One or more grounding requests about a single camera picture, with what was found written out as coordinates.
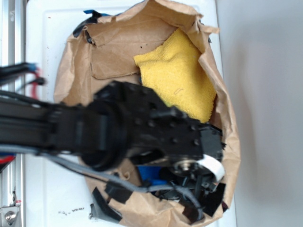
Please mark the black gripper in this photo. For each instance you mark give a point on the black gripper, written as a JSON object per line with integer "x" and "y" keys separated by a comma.
{"x": 203, "y": 175}

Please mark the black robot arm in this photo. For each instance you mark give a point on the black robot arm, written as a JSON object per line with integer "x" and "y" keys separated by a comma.
{"x": 124, "y": 121}

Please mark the blue sponge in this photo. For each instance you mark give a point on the blue sponge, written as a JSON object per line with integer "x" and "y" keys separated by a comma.
{"x": 151, "y": 175}

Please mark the yellow terry cloth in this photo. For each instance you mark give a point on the yellow terry cloth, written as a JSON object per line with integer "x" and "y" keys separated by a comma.
{"x": 172, "y": 70}

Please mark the brown paper bag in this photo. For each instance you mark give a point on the brown paper bag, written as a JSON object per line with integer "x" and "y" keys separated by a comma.
{"x": 104, "y": 51}

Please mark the aluminum frame rail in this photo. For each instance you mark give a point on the aluminum frame rail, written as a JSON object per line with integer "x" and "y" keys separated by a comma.
{"x": 12, "y": 51}

